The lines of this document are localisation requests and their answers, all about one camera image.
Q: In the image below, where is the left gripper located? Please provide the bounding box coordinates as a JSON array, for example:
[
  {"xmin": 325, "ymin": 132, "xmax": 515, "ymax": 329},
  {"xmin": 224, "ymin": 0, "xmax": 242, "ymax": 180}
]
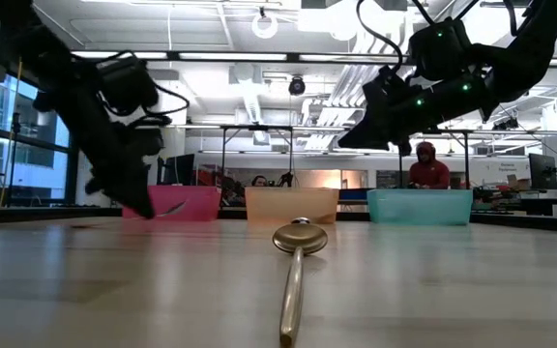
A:
[{"xmin": 62, "ymin": 104, "xmax": 157, "ymax": 219}]

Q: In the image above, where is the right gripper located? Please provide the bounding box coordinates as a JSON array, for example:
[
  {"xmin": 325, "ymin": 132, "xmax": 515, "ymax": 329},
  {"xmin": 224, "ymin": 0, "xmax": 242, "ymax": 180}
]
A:
[{"xmin": 338, "ymin": 76, "xmax": 458, "ymax": 157}]

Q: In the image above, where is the wooden spoon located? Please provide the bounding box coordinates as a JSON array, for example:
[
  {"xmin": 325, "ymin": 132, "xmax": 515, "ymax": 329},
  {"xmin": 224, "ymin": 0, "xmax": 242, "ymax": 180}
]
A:
[{"xmin": 156, "ymin": 199, "xmax": 188, "ymax": 218}]

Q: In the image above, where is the black computer monitor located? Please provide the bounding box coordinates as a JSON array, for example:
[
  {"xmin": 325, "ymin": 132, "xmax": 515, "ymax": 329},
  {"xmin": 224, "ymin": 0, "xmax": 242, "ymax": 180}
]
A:
[
  {"xmin": 161, "ymin": 153, "xmax": 196, "ymax": 187},
  {"xmin": 528, "ymin": 153, "xmax": 557, "ymax": 191}
]

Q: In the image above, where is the pink plastic bin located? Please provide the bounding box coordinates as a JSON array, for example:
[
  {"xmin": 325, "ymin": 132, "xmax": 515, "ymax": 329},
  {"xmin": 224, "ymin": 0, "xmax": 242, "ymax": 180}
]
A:
[{"xmin": 122, "ymin": 185, "xmax": 222, "ymax": 222}]

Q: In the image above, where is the blue crate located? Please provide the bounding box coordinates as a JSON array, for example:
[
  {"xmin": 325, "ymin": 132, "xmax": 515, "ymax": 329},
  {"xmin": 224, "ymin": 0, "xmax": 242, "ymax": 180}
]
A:
[{"xmin": 338, "ymin": 188, "xmax": 370, "ymax": 201}]

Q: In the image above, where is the teal plastic bin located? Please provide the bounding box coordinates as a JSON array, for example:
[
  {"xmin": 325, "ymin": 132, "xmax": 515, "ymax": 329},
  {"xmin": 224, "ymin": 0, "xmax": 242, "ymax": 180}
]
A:
[{"xmin": 366, "ymin": 188, "xmax": 474, "ymax": 226}]

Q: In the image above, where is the orange plastic bin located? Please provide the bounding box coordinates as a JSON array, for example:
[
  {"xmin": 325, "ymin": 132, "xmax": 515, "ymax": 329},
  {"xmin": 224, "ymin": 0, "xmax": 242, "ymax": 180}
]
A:
[{"xmin": 245, "ymin": 187, "xmax": 340, "ymax": 225}]

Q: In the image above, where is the gold spoon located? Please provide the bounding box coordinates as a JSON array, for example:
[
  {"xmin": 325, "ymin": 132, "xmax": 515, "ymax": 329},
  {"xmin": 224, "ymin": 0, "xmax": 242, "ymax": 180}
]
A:
[{"xmin": 272, "ymin": 222, "xmax": 329, "ymax": 348}]

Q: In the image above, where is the black tripod stand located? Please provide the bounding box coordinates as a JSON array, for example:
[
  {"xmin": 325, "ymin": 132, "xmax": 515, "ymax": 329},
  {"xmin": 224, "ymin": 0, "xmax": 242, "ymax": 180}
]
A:
[{"xmin": 10, "ymin": 111, "xmax": 22, "ymax": 194}]

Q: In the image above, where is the long ceiling light bar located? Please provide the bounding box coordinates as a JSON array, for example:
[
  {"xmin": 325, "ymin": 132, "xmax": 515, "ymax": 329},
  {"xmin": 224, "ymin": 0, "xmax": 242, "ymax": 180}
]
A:
[{"xmin": 70, "ymin": 49, "xmax": 557, "ymax": 68}]

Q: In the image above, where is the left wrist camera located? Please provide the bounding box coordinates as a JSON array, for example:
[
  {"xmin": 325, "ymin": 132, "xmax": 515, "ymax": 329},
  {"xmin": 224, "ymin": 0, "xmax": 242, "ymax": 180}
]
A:
[{"xmin": 127, "ymin": 124, "xmax": 164, "ymax": 157}]

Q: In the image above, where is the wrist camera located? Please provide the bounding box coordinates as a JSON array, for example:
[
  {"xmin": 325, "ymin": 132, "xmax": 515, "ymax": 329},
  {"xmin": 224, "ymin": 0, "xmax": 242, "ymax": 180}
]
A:
[
  {"xmin": 378, "ymin": 64, "xmax": 423, "ymax": 98},
  {"xmin": 127, "ymin": 124, "xmax": 164, "ymax": 157}
]

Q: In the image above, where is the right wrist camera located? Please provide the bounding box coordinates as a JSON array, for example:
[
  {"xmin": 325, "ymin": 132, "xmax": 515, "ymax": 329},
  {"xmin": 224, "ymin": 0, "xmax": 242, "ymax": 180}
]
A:
[{"xmin": 378, "ymin": 64, "xmax": 423, "ymax": 98}]

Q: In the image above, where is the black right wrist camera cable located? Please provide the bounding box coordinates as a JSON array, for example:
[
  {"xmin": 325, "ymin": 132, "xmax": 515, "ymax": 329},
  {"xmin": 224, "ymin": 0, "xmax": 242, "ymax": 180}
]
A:
[{"xmin": 355, "ymin": 0, "xmax": 403, "ymax": 67}]

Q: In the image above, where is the white ring ceiling fixture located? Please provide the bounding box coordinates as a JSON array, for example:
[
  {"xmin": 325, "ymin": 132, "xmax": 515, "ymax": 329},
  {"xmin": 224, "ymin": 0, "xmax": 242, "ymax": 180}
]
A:
[{"xmin": 251, "ymin": 12, "xmax": 279, "ymax": 40}]

